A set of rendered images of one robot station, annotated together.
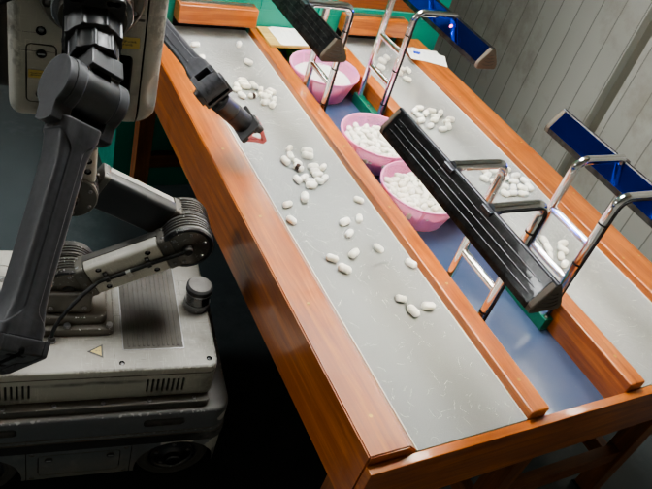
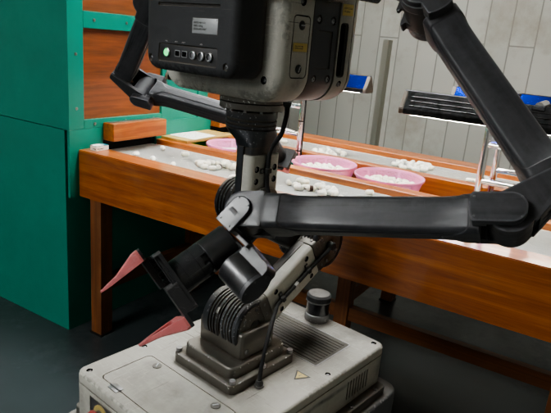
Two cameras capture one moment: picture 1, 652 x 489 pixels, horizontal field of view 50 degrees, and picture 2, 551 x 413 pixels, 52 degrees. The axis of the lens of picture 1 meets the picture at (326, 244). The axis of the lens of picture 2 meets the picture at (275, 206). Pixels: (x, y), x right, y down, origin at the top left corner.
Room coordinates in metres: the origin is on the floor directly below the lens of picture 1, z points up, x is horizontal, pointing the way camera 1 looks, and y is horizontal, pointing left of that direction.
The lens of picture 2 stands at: (0.03, 0.96, 1.23)
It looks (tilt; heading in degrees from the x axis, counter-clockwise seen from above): 16 degrees down; 338
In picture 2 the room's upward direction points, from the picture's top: 5 degrees clockwise
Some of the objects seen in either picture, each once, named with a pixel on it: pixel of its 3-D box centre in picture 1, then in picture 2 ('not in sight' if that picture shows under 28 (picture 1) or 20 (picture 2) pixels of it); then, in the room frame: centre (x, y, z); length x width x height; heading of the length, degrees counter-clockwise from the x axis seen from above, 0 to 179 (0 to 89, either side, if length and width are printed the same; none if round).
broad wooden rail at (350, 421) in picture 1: (234, 198); (287, 224); (1.57, 0.29, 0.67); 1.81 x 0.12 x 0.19; 37
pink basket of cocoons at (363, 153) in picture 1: (375, 146); (323, 173); (2.04, -0.05, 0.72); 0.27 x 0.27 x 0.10
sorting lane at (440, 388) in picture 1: (305, 179); (320, 194); (1.70, 0.12, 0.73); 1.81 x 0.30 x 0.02; 37
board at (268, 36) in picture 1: (302, 39); (198, 136); (2.56, 0.35, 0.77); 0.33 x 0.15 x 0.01; 127
